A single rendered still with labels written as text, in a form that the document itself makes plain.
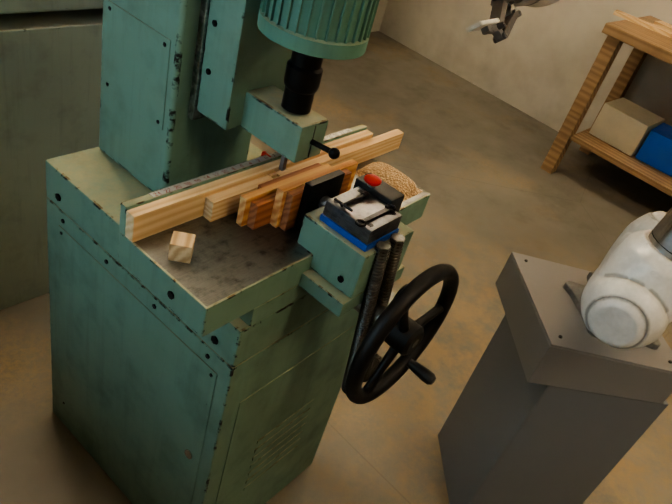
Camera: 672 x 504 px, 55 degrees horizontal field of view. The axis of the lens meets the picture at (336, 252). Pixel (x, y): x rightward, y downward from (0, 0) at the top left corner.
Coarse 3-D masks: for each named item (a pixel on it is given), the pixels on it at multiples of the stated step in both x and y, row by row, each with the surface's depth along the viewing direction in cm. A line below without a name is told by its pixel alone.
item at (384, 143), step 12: (396, 132) 143; (360, 144) 134; (372, 144) 135; (384, 144) 140; (396, 144) 144; (324, 156) 126; (348, 156) 130; (360, 156) 134; (372, 156) 138; (288, 168) 119; (252, 180) 113; (228, 192) 108; (240, 192) 109; (216, 204) 106; (228, 204) 108; (204, 216) 108; (216, 216) 108
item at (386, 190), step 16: (352, 192) 107; (368, 192) 108; (384, 192) 107; (400, 192) 109; (336, 208) 102; (352, 208) 103; (368, 208) 104; (336, 224) 103; (352, 224) 101; (368, 224) 100; (384, 224) 102; (352, 240) 102; (368, 240) 100; (384, 240) 104
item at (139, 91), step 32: (128, 0) 111; (160, 0) 105; (192, 0) 103; (128, 32) 113; (160, 32) 108; (192, 32) 107; (128, 64) 117; (160, 64) 111; (192, 64) 111; (128, 96) 120; (160, 96) 114; (128, 128) 124; (160, 128) 117; (192, 128) 120; (128, 160) 128; (160, 160) 121; (192, 160) 125; (224, 160) 132
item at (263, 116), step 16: (256, 96) 110; (272, 96) 111; (256, 112) 111; (272, 112) 108; (288, 112) 108; (256, 128) 112; (272, 128) 109; (288, 128) 107; (304, 128) 106; (320, 128) 109; (272, 144) 111; (288, 144) 108; (304, 144) 108
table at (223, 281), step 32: (192, 224) 106; (224, 224) 108; (128, 256) 101; (160, 256) 98; (192, 256) 100; (224, 256) 101; (256, 256) 103; (288, 256) 105; (160, 288) 98; (192, 288) 94; (224, 288) 96; (256, 288) 99; (288, 288) 108; (320, 288) 106; (192, 320) 95; (224, 320) 97
